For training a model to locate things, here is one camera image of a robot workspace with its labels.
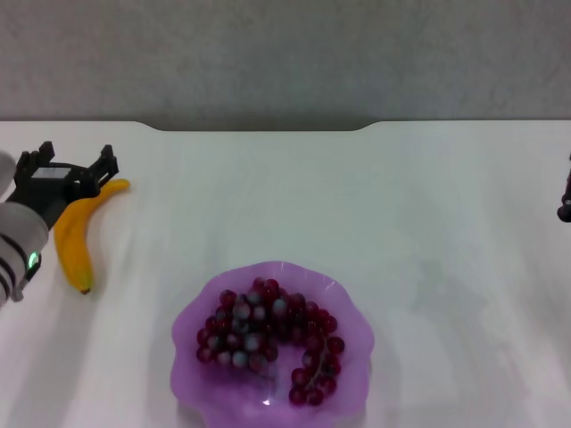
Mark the purple wavy-edged plastic plate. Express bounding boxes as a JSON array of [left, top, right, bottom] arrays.
[[170, 260, 377, 428]]

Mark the dark red grape bunch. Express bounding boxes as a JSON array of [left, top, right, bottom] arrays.
[[195, 276, 346, 407]]

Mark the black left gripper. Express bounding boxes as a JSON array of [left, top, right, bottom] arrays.
[[8, 141, 120, 229]]

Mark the yellow banana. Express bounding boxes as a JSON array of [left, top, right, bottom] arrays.
[[53, 178, 131, 296]]

